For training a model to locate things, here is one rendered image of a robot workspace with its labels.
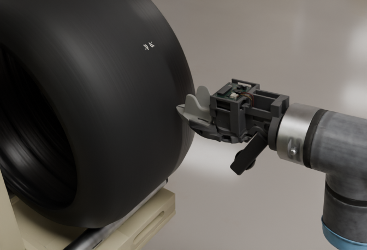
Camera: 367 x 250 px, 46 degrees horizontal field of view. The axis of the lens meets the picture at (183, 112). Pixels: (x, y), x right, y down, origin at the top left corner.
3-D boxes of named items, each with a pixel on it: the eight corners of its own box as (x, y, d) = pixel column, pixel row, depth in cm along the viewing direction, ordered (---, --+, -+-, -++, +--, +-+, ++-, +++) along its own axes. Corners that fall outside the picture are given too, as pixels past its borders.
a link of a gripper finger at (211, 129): (199, 110, 76) (242, 121, 71) (200, 118, 77) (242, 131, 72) (183, 123, 73) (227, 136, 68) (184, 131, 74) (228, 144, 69)
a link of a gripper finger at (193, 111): (175, 84, 76) (218, 95, 71) (178, 113, 79) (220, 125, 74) (164, 91, 74) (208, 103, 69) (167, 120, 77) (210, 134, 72)
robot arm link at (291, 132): (324, 147, 69) (299, 180, 63) (295, 139, 72) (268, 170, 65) (327, 98, 65) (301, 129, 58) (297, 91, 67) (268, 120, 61)
